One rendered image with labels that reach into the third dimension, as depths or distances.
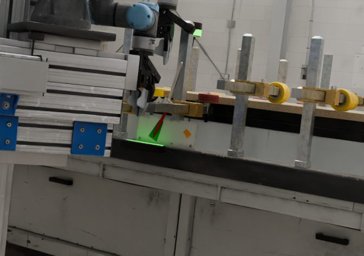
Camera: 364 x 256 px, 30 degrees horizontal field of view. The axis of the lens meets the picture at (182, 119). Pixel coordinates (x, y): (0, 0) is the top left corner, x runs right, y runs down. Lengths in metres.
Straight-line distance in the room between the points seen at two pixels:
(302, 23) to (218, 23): 1.45
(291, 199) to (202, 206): 0.52
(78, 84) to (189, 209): 1.18
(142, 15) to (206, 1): 9.09
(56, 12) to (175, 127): 0.95
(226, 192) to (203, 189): 0.09
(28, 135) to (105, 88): 0.22
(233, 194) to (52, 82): 0.99
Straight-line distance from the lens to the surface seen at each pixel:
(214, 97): 2.61
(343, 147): 2.50
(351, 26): 9.97
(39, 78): 1.55
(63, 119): 1.69
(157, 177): 2.59
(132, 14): 2.06
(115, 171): 2.69
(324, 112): 2.51
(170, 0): 2.45
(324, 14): 10.15
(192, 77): 3.72
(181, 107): 2.43
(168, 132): 2.52
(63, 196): 3.15
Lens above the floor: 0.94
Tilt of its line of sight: 3 degrees down
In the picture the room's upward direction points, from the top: 6 degrees clockwise
